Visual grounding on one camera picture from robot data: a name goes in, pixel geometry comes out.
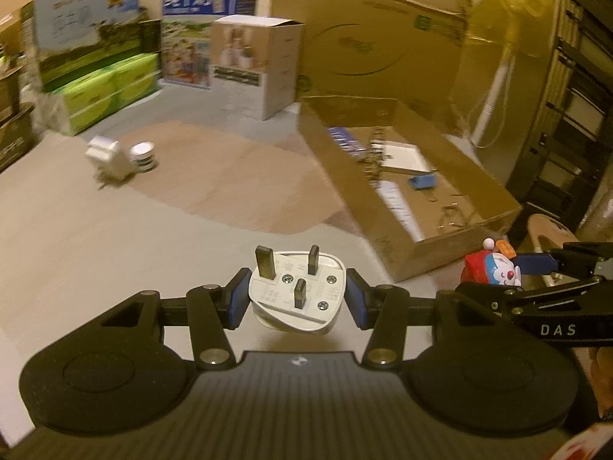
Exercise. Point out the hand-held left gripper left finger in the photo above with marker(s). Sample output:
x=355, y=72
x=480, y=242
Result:
x=234, y=302

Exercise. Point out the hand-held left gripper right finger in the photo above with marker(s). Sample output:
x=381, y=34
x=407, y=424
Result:
x=357, y=302

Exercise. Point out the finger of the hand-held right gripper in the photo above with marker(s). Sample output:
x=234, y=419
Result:
x=483, y=294
x=534, y=263

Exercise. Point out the blue cartoon cat toy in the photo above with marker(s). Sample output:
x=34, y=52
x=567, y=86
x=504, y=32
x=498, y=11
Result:
x=491, y=266

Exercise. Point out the white three-pin plug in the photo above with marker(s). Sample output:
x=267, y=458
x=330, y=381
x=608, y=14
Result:
x=277, y=297

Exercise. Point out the shallow cardboard box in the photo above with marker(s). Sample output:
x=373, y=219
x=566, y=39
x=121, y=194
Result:
x=349, y=201

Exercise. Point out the blue binder clip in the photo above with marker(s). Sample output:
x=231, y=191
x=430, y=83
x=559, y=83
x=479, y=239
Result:
x=421, y=182

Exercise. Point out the white shallow box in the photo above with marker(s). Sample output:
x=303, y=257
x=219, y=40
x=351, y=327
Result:
x=407, y=158

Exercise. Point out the blue printed packet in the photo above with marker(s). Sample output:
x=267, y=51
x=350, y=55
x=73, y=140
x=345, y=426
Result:
x=347, y=139

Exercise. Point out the beige slipper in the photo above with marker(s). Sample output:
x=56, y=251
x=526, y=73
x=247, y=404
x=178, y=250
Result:
x=546, y=230

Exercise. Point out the white flat board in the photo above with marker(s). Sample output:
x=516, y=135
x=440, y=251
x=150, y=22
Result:
x=400, y=211

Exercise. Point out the brown floor mat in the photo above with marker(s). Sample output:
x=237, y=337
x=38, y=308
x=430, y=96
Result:
x=230, y=177

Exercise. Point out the white pole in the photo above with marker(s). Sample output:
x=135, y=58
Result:
x=493, y=100

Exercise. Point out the white power adapter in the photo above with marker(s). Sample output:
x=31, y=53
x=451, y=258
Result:
x=110, y=158

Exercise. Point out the white product box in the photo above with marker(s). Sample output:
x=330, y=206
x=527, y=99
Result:
x=239, y=81

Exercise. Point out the green box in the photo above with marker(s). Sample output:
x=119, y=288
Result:
x=134, y=81
x=86, y=103

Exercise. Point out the clear plastic cover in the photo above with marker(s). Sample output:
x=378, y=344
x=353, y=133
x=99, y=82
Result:
x=522, y=19

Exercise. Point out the blue milk carton box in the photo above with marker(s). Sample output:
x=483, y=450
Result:
x=191, y=38

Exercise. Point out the large brown cardboard box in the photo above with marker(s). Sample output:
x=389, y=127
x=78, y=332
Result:
x=364, y=33

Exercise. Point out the dark cardboard box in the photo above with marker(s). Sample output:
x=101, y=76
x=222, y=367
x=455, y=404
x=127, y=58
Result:
x=14, y=139

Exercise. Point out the landscape printed box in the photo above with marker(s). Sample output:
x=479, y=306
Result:
x=81, y=33

